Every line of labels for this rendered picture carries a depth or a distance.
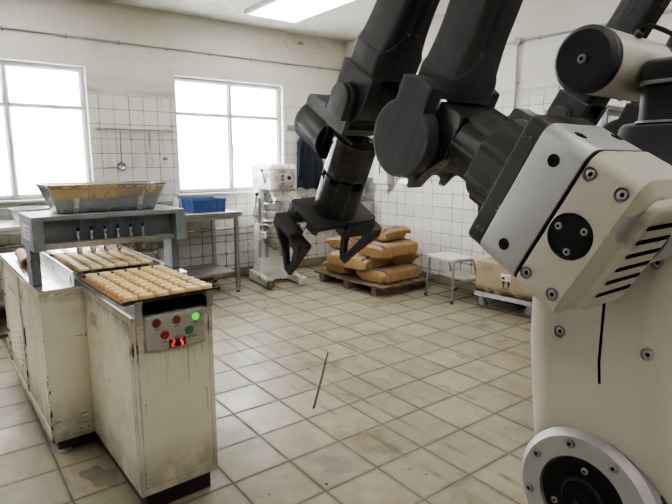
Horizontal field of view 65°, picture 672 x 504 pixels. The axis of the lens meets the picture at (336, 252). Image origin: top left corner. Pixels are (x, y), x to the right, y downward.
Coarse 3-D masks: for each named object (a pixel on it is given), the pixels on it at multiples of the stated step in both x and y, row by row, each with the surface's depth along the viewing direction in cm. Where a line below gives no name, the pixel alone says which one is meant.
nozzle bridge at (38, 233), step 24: (24, 216) 248; (48, 216) 242; (72, 216) 247; (96, 216) 254; (120, 216) 261; (144, 216) 277; (168, 216) 285; (24, 240) 256; (48, 240) 250; (72, 240) 257; (96, 240) 259; (120, 240) 266; (144, 240) 273; (168, 240) 293; (168, 264) 297
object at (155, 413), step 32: (96, 320) 240; (128, 320) 203; (96, 352) 247; (128, 352) 207; (160, 352) 211; (192, 352) 219; (96, 384) 253; (128, 384) 212; (160, 384) 212; (192, 384) 221; (96, 416) 260; (128, 416) 216; (160, 416) 214; (192, 416) 223; (128, 448) 222; (160, 448) 216; (192, 448) 225; (128, 480) 238; (160, 480) 218; (192, 480) 231
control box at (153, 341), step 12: (168, 312) 210; (180, 312) 211; (192, 312) 214; (144, 324) 204; (168, 324) 208; (180, 324) 211; (192, 324) 214; (204, 324) 218; (144, 336) 205; (156, 336) 206; (180, 336) 212; (192, 336) 215; (204, 336) 219; (156, 348) 206
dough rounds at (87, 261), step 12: (72, 252) 298; (84, 252) 298; (96, 252) 298; (108, 252) 299; (120, 252) 303; (132, 252) 298; (72, 264) 264; (84, 264) 270; (96, 264) 264; (108, 264) 264; (120, 264) 265; (132, 264) 268
